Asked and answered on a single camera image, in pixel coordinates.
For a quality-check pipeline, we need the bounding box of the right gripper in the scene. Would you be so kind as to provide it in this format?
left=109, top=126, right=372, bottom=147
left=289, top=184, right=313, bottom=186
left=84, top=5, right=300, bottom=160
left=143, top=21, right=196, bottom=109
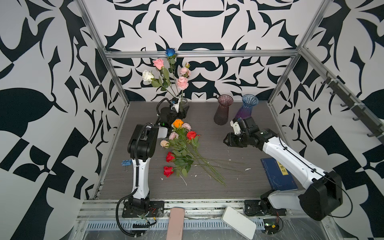
left=222, top=132, right=251, bottom=147

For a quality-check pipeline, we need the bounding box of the maroon glass vase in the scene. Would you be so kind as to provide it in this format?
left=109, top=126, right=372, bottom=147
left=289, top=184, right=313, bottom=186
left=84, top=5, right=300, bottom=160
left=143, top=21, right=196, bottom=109
left=214, top=95, right=234, bottom=126

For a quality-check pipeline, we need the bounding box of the large pink peony flower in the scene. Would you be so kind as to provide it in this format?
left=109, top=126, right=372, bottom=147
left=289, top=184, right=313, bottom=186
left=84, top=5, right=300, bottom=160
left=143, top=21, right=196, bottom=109
left=176, top=77, right=189, bottom=101

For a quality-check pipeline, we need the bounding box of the white rose flower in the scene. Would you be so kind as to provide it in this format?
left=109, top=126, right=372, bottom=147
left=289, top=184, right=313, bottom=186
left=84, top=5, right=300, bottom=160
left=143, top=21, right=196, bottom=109
left=141, top=69, right=181, bottom=101

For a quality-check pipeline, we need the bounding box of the pink rose flower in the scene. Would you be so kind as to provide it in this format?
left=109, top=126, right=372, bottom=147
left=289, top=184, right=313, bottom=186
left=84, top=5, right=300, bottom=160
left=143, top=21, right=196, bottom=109
left=151, top=59, right=179, bottom=97

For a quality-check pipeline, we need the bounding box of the blue rose flower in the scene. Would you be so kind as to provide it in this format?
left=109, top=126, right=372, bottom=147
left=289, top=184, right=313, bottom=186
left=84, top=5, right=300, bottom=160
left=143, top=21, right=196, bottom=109
left=163, top=48, right=180, bottom=97

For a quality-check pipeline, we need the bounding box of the clear glass vase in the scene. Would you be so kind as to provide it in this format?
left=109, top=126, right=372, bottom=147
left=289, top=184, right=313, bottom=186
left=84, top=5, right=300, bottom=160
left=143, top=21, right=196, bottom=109
left=176, top=97, right=189, bottom=113

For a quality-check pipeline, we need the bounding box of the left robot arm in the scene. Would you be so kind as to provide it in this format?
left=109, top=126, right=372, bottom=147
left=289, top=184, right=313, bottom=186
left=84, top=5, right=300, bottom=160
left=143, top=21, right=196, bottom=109
left=123, top=98, right=189, bottom=218

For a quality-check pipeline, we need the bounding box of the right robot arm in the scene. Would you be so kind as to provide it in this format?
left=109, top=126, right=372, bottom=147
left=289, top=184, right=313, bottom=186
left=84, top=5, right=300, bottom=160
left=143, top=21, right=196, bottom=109
left=223, top=117, right=347, bottom=221

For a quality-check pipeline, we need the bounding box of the blue purple glass vase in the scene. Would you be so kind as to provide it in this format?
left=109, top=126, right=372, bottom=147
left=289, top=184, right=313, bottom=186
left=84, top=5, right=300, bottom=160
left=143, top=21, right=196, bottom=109
left=235, top=94, right=259, bottom=120

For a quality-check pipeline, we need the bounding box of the small pink flower sprig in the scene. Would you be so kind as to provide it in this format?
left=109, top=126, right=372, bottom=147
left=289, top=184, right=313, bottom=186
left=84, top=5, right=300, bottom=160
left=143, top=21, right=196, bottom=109
left=180, top=62, right=191, bottom=78

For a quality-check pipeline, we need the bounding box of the blue book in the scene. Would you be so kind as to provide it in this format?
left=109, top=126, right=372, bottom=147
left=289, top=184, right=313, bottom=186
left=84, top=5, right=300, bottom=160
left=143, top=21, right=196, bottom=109
left=261, top=158, right=298, bottom=191

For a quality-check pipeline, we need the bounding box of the blue binder clip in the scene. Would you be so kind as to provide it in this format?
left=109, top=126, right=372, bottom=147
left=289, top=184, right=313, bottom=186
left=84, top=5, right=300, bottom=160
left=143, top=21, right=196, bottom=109
left=121, top=159, right=132, bottom=172

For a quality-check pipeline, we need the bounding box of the white phone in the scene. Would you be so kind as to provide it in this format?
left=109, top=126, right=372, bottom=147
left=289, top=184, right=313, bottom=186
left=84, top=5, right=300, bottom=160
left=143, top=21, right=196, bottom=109
left=221, top=207, right=257, bottom=240

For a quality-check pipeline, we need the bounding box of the circuit board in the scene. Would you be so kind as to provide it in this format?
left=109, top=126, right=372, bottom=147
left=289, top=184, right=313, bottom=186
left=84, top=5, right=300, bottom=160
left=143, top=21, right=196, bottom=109
left=262, top=216, right=284, bottom=236

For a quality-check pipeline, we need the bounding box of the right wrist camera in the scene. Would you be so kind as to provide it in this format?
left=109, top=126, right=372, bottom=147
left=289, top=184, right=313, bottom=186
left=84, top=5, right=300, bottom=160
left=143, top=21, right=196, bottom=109
left=230, top=120, right=242, bottom=135

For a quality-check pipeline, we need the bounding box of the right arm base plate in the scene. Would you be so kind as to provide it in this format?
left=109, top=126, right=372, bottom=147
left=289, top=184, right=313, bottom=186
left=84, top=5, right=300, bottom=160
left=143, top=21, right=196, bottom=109
left=244, top=199, right=287, bottom=217

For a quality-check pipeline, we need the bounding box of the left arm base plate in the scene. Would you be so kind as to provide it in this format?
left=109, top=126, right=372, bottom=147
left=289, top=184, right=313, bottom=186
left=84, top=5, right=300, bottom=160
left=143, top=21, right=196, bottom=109
left=122, top=201, right=165, bottom=218

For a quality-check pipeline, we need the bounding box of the wall hook rail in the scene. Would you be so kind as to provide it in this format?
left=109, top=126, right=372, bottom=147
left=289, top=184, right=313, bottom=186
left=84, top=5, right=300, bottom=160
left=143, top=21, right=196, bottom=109
left=322, top=71, right=384, bottom=145

